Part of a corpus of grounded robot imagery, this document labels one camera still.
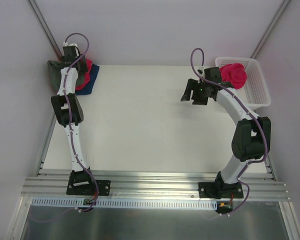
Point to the aluminium mounting rail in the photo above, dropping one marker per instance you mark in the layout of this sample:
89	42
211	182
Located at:
155	185

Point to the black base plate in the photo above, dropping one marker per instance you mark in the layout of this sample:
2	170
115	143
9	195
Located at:
223	191
89	188

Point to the crumpled pink t-shirt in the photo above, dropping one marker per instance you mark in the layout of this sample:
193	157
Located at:
235	74

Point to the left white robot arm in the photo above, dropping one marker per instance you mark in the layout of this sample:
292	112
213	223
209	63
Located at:
69	113

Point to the folded blue t-shirt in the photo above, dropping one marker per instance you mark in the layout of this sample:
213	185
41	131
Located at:
88	88

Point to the white slotted cable duct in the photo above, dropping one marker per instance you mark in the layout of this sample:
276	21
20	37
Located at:
124	203

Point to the dark grey t-shirt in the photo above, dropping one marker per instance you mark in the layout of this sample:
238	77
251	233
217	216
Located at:
54	70

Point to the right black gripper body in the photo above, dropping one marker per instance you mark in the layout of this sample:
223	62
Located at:
197	92

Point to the folded pink t-shirt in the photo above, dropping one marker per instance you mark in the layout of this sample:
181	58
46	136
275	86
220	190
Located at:
86	76

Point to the white plastic basket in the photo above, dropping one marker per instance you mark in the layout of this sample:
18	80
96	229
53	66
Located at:
254	93

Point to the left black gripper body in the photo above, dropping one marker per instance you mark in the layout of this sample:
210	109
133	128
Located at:
82	63

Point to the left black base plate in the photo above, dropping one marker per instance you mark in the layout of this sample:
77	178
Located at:
89	188

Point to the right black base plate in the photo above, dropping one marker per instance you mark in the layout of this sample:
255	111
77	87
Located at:
223	191

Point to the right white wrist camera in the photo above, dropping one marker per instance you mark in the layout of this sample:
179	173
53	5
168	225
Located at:
201	71

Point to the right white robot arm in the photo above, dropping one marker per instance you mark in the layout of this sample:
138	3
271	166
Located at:
251	140

